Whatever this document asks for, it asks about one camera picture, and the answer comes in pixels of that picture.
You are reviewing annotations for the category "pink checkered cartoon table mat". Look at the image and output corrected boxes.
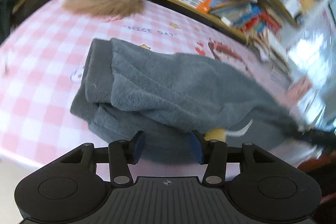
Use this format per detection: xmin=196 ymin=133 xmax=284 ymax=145
xmin=0 ymin=0 xmax=316 ymax=180

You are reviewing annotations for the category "grey fleece hoodie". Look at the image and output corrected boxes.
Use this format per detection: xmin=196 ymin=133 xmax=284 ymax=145
xmin=71 ymin=39 xmax=297 ymax=163

